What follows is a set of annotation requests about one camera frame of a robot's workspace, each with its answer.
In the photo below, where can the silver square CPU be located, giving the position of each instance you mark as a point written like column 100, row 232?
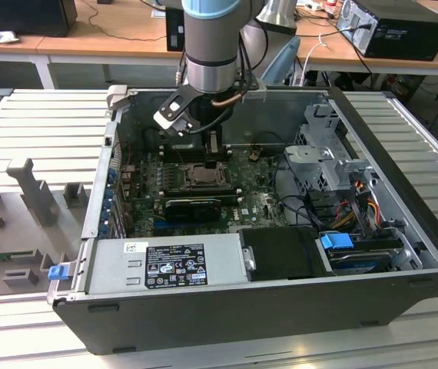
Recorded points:
column 204, row 176

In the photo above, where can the silver universal robots arm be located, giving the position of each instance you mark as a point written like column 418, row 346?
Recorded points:
column 211, row 46

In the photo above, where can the CPU socket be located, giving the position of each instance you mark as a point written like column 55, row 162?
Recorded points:
column 203, row 177

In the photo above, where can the black cylindrical board part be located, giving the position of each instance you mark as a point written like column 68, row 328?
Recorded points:
column 151, row 138

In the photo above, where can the pale blue curved object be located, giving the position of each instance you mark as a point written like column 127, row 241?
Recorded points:
column 280, row 65

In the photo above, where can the small black upright box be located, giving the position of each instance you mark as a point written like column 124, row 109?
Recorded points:
column 173, row 30

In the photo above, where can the black graphics card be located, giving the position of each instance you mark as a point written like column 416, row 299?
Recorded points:
column 192, row 211

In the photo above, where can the green motherboard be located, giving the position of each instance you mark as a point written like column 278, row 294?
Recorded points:
column 249, row 203

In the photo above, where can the grey metal disk bay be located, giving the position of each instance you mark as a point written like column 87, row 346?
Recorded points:
column 319, row 157

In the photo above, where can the black plastic shroud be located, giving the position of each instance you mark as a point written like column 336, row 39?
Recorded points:
column 276, row 253

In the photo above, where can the blue disk carrier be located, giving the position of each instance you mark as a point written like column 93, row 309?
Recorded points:
column 334, row 242

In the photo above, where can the silver power supply unit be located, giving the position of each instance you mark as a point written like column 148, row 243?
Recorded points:
column 107, row 265

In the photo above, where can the black open PC case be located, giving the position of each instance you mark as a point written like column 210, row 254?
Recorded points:
column 242, row 315

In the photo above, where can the black hard disk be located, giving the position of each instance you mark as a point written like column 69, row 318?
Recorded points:
column 357, row 261

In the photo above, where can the large black box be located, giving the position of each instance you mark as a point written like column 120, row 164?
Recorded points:
column 23, row 15

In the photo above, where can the grey parts rack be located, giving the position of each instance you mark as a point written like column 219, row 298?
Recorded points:
column 19, row 215

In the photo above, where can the black desktop PC tower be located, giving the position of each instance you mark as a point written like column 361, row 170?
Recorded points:
column 407, row 30

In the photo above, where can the blue plastic latch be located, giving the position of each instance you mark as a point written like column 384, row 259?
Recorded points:
column 57, row 273

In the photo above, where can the green RAM stick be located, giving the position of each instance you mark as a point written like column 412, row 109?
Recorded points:
column 4, row 255

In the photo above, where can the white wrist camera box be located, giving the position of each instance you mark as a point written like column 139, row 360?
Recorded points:
column 169, row 115

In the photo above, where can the grey camera bracket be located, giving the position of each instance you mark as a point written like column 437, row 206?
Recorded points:
column 256, row 87

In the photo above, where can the wooden desk white frame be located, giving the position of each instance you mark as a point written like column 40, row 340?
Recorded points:
column 88, row 42

